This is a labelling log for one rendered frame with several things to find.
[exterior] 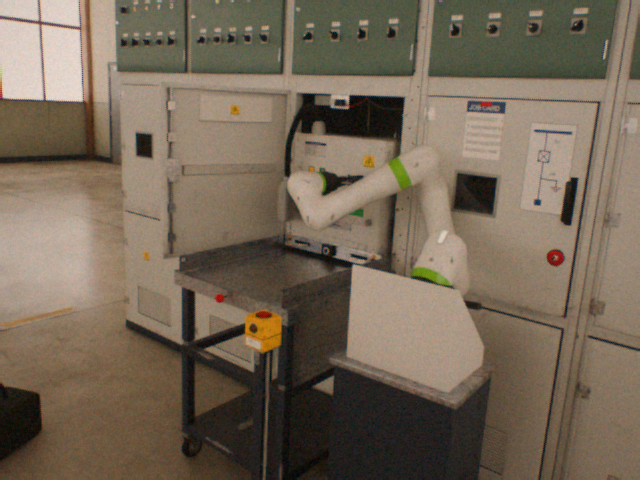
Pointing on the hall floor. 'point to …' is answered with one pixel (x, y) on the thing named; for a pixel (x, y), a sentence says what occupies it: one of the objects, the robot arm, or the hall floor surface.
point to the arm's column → (402, 433)
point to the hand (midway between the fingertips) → (356, 179)
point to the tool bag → (18, 418)
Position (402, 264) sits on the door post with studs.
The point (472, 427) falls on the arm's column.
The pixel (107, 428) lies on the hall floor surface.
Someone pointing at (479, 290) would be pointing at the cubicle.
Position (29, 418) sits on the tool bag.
